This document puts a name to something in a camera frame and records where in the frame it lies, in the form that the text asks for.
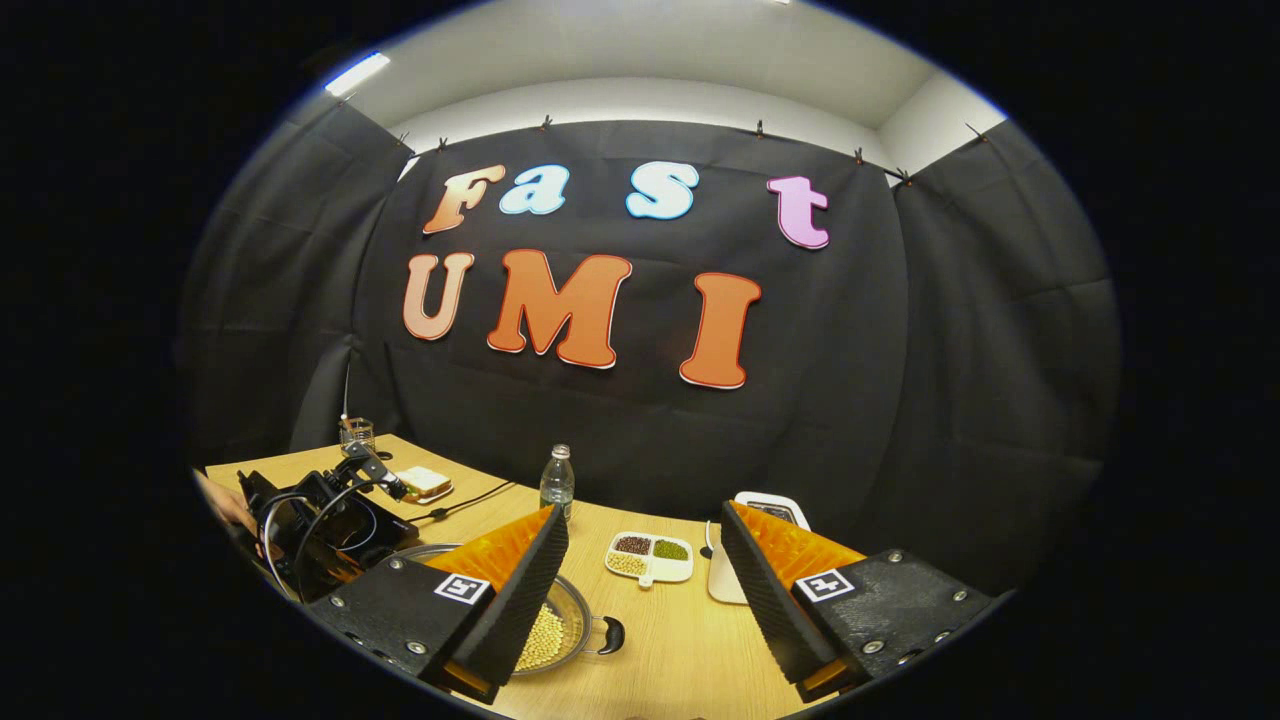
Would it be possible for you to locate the white divided bean dish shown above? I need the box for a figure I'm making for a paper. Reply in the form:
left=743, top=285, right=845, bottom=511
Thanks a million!
left=604, top=531, right=694, bottom=589

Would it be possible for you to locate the black backdrop cloth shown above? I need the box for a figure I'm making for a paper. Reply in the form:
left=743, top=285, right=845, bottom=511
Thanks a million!
left=180, top=95, right=1121, bottom=601

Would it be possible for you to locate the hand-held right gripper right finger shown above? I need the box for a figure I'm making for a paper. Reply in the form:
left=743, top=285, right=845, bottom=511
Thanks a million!
left=720, top=500, right=996, bottom=704

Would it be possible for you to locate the stainless steel pot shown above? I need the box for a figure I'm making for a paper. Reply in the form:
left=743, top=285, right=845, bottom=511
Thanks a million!
left=395, top=543, right=626, bottom=676

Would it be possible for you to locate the large pile of soybeans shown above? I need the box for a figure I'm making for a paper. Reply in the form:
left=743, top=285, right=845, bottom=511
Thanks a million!
left=515, top=603, right=566, bottom=671

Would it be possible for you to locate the clear plastic water bottle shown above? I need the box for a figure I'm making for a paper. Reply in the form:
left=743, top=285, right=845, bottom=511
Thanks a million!
left=540, top=444, right=576, bottom=523

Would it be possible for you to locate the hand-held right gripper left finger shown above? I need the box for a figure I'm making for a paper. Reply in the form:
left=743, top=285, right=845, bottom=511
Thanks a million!
left=305, top=503, right=571, bottom=706

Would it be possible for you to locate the white toaster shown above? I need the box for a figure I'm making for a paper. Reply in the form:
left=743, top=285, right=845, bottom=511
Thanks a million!
left=707, top=490, right=811, bottom=606

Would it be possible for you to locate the black power cable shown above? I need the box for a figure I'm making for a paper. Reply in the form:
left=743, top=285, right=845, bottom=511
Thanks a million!
left=410, top=482, right=516, bottom=523

